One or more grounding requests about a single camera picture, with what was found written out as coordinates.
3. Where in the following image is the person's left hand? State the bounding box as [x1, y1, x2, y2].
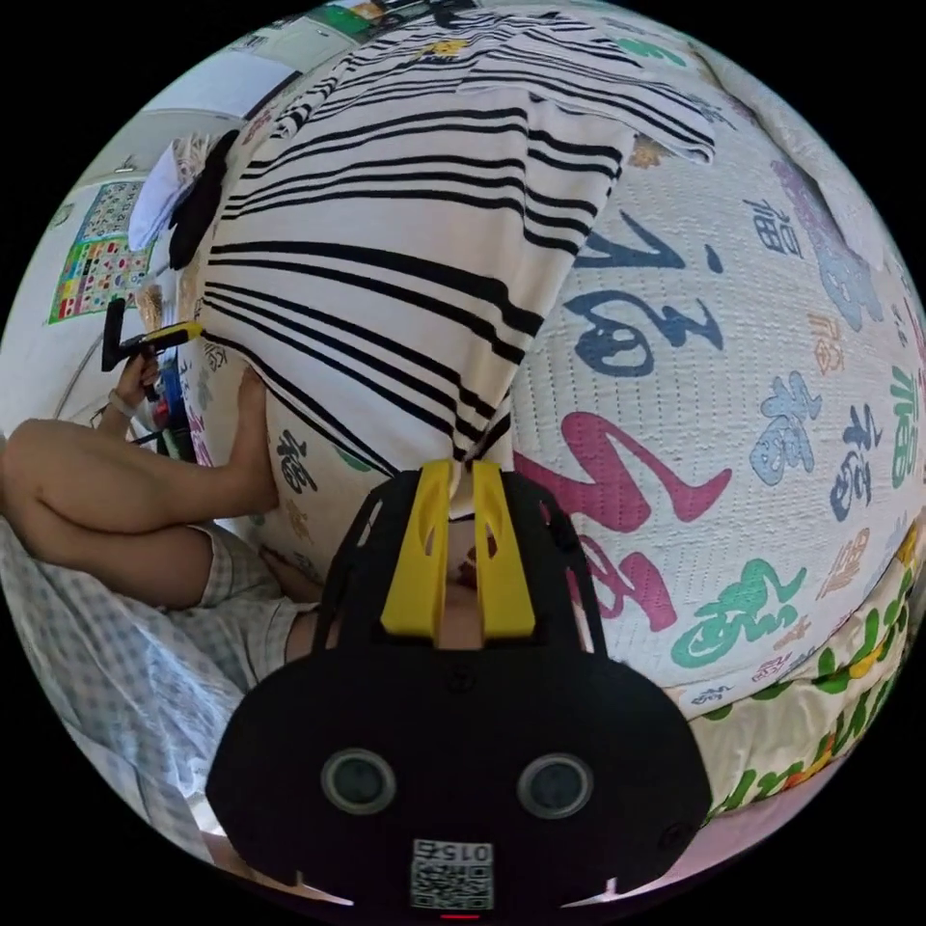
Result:
[112, 357, 159, 408]

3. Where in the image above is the pile of clothes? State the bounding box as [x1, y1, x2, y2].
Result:
[128, 128, 241, 270]

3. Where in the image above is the person's left forearm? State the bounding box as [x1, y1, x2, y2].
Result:
[90, 390, 139, 440]

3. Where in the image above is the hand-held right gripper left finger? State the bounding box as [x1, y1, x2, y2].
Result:
[380, 461, 457, 646]

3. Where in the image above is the person's body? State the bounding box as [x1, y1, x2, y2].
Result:
[0, 365, 325, 869]

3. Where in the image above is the black and white striped shirt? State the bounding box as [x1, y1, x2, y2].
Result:
[199, 32, 718, 524]

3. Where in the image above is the bed with printed quilt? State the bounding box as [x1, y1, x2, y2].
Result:
[173, 0, 926, 823]

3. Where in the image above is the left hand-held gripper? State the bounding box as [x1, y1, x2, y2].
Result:
[118, 322, 206, 403]

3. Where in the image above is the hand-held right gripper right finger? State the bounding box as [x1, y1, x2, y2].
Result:
[471, 461, 538, 641]

